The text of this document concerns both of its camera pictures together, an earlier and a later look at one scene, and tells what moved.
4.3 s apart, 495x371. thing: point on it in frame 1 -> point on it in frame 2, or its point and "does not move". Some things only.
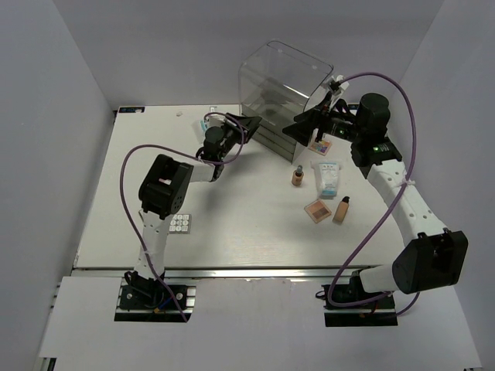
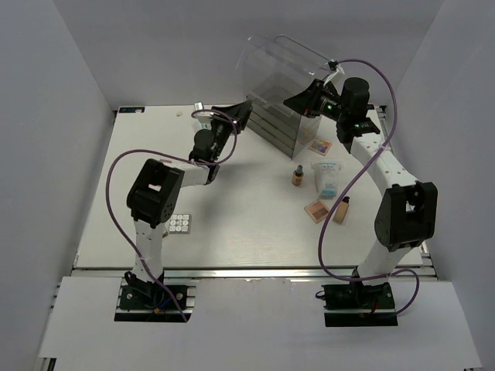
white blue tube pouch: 327,178 does not move
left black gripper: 248,124 -> 240,111
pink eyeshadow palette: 317,210 does not move
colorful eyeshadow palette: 321,147 does not move
